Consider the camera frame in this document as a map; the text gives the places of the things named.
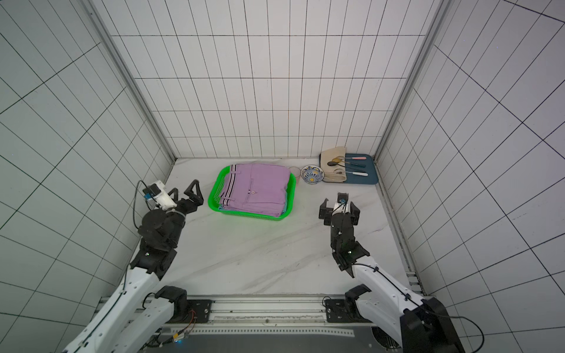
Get purple pants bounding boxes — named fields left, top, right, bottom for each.
left=219, top=163, right=290, bottom=218

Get beige cutlery holder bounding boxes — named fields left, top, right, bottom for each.
left=319, top=146, right=347, bottom=183

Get black spoon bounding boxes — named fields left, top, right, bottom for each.
left=328, top=161, right=347, bottom=168

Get dark teal tray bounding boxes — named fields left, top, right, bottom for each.
left=345, top=154, right=379, bottom=185

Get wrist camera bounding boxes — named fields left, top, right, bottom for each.
left=143, top=180, right=177, bottom=210
left=337, top=193, right=349, bottom=208

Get clear glass cup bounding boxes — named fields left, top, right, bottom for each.
left=289, top=166, right=302, bottom=179

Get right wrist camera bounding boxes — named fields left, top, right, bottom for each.
left=337, top=193, right=349, bottom=208

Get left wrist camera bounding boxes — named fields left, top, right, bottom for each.
left=143, top=180, right=177, bottom=210

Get patterned ceramic bowl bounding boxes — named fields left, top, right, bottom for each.
left=300, top=166, right=325, bottom=185

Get white handled utensil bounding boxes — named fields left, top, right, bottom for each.
left=346, top=171, right=369, bottom=177

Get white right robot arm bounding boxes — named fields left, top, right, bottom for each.
left=319, top=193, right=464, bottom=352

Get green plastic basket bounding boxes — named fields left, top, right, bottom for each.
left=208, top=165, right=297, bottom=221

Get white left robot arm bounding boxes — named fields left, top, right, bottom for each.
left=64, top=180, right=204, bottom=352

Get aluminium mounting rail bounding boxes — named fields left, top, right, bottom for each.
left=90, top=294, right=447, bottom=338

